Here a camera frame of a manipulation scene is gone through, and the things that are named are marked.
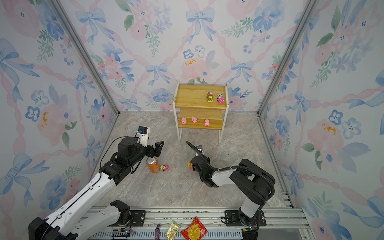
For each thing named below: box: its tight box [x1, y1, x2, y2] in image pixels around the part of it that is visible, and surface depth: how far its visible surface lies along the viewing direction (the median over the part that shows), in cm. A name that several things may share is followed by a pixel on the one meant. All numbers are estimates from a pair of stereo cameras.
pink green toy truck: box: [160, 164, 170, 172], surface depth 90 cm
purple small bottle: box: [155, 223, 161, 240], surface depth 72 cm
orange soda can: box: [146, 157, 161, 174], surface depth 84 cm
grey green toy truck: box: [206, 91, 214, 102], surface depth 81 cm
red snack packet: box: [180, 216, 208, 240], surface depth 72 cm
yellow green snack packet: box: [164, 220, 181, 240], surface depth 71 cm
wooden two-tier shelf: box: [172, 80, 229, 144], surface depth 87 cm
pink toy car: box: [217, 93, 225, 104], surface depth 80 cm
